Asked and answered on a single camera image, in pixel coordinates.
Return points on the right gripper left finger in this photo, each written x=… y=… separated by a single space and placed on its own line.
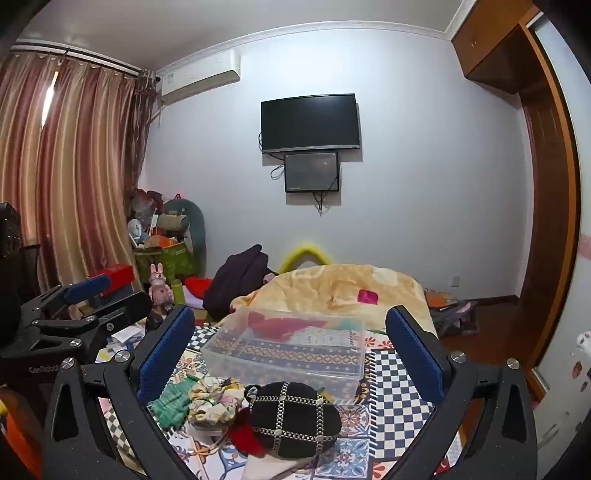
x=77 y=443

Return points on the pink bunny plush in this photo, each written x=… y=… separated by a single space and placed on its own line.
x=159 y=291

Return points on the pink striped curtain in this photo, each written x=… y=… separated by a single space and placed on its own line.
x=71 y=136

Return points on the green knitted glove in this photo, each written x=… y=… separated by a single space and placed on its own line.
x=170 y=409

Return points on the floral fabric scrunchie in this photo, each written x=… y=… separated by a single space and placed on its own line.
x=214 y=401

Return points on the red felt cloth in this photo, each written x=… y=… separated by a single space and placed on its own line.
x=242 y=436

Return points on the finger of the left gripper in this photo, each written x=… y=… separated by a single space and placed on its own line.
x=111 y=318
x=72 y=294

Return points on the yellow fuzzy hoop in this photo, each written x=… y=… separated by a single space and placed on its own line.
x=301 y=253

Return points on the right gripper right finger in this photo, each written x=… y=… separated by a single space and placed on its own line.
x=503 y=444

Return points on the dark purple jacket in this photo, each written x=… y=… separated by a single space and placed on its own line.
x=241 y=274

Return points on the brown wooden door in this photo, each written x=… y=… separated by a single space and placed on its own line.
x=556 y=204

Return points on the yellow fleece blanket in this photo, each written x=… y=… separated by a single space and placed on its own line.
x=363 y=292

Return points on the wall-mounted black television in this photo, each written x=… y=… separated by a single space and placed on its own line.
x=316 y=122

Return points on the clear plastic storage box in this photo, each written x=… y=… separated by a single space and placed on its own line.
x=257 y=346

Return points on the red box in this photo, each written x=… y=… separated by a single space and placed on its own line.
x=119 y=275

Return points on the patterned patchwork tablecloth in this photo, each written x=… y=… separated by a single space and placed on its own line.
x=221 y=429

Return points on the brown overhead cabinet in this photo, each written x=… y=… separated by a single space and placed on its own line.
x=493 y=48

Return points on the green cardboard box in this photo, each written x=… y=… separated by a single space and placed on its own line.
x=176 y=260

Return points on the black chain-pattern pouch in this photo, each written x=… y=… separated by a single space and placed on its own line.
x=293 y=420

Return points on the small black wall monitor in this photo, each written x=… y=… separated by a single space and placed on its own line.
x=312 y=172

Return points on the white air conditioner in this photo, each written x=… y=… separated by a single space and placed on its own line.
x=199 y=76

